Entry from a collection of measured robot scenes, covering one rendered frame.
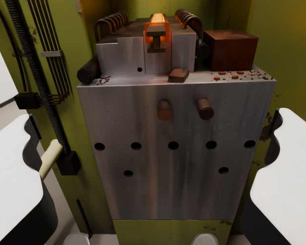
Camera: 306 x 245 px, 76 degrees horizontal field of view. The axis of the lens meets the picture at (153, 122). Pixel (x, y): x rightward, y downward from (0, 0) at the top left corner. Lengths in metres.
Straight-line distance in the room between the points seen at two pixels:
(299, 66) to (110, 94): 0.52
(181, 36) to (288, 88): 0.40
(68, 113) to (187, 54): 0.44
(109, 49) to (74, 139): 0.42
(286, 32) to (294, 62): 0.09
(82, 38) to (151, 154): 0.35
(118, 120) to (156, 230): 0.43
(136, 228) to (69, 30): 0.62
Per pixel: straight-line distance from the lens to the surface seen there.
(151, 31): 0.31
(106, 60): 0.44
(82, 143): 0.76
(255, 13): 0.60
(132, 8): 0.90
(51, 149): 0.74
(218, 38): 0.44
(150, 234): 0.75
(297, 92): 0.73
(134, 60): 0.43
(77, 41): 0.60
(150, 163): 0.49
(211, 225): 0.72
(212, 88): 0.39
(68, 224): 1.33
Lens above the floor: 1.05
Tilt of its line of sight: 32 degrees down
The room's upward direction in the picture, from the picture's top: 3 degrees counter-clockwise
